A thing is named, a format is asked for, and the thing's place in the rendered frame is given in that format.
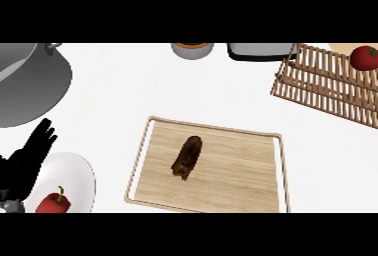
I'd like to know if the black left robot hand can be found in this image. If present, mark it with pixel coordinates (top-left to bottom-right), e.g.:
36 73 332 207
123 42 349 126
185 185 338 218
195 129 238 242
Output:
0 117 59 203

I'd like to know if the wooden tray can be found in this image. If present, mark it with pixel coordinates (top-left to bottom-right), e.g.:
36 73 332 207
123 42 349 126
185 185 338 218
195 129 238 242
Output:
123 115 291 214

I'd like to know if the wooden tiered shelf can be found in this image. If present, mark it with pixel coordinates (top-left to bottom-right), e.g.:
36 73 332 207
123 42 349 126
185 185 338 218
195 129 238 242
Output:
269 43 378 129

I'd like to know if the red tomato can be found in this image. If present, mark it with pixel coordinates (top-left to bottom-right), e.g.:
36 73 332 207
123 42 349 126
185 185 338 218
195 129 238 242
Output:
349 45 378 72

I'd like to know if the white plate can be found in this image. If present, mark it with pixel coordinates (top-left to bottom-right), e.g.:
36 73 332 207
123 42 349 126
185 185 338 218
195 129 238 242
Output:
22 152 98 214

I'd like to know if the red bell pepper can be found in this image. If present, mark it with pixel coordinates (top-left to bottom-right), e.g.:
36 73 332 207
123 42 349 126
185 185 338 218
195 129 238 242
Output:
34 185 73 214

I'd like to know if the large grey metal pot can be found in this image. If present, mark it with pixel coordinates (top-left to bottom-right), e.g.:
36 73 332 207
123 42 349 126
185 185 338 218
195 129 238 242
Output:
0 42 74 129

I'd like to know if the dark brown eggplant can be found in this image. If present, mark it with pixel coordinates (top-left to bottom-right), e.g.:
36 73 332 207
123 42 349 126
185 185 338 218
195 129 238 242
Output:
170 135 204 182

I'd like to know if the grey cup with orange rim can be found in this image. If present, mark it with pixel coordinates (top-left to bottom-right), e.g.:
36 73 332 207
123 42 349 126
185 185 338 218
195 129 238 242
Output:
170 42 216 61

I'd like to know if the grey and black appliance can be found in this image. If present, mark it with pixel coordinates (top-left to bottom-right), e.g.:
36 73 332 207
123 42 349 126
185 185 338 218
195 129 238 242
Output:
226 42 299 63

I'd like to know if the pale wooden board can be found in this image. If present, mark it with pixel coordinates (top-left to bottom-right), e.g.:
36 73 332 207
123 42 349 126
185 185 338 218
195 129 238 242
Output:
328 42 378 58

